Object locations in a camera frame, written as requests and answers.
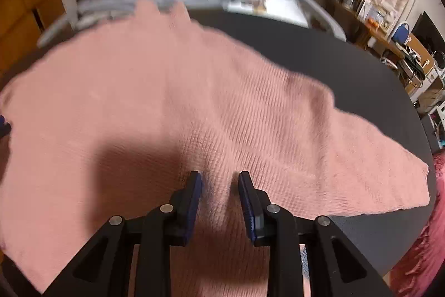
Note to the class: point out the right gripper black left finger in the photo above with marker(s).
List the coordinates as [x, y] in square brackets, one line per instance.
[132, 255]

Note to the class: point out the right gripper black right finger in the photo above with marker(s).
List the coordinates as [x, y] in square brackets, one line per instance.
[305, 252]

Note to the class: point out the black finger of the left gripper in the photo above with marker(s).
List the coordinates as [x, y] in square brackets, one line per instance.
[5, 127]

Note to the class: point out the pink knit sweater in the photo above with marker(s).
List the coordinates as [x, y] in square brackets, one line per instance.
[114, 120]

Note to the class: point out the pink fringed blanket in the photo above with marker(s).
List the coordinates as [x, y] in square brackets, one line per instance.
[414, 274]

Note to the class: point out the cluttered wooden desk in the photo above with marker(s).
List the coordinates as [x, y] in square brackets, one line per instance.
[376, 30]

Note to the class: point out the white printed garment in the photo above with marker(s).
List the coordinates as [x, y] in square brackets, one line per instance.
[288, 11]

